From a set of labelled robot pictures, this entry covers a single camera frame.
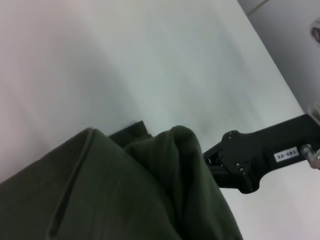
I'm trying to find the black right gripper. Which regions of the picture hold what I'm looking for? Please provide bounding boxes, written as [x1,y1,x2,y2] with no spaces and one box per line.
[201,113,320,195]

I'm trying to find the dark green printed t-shirt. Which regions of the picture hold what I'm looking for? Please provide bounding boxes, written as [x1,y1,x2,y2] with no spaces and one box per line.
[0,120,245,240]

